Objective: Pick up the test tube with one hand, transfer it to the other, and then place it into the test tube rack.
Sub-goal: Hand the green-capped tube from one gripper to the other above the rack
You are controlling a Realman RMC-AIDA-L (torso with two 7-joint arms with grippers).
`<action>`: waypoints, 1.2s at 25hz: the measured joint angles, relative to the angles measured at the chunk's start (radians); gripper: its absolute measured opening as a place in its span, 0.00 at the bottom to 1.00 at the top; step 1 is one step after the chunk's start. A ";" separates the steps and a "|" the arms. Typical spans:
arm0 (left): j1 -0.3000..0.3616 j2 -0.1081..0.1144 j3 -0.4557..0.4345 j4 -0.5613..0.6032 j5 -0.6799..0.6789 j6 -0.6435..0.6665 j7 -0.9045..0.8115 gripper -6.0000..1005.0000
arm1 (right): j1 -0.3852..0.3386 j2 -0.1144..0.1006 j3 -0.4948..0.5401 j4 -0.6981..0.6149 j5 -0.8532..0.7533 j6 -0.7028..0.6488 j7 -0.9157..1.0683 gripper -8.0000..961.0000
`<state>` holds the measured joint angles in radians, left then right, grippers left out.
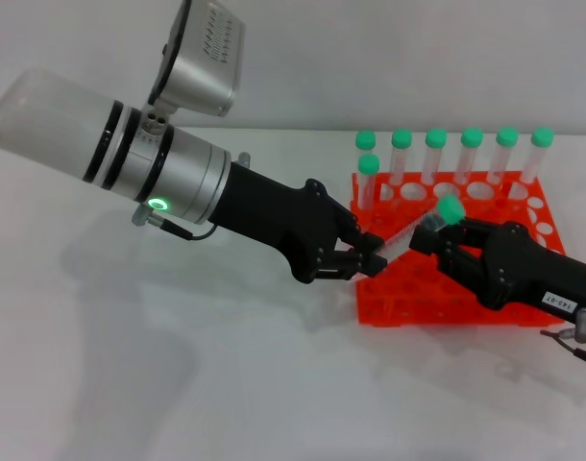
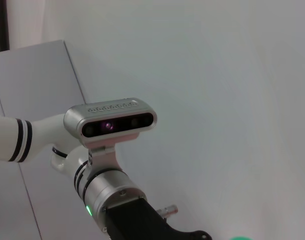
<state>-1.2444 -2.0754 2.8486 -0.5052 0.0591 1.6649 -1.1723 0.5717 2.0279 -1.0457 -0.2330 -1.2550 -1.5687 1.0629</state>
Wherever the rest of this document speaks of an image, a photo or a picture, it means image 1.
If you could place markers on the orange test tube rack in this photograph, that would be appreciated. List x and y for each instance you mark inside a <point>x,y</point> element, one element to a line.
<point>408,293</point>

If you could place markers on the green capped clear test tube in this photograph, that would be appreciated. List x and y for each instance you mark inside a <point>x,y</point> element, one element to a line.
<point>470,153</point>
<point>368,185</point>
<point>450,210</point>
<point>400,153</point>
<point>435,153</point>
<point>504,153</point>
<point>365,140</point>
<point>538,153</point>

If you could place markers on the left wrist camera housing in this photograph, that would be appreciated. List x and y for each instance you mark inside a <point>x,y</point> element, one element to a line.
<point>202,62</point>

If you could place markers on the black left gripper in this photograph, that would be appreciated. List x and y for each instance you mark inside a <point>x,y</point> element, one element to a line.
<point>274,216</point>

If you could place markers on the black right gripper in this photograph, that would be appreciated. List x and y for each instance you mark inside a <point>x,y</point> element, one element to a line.
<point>528,274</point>

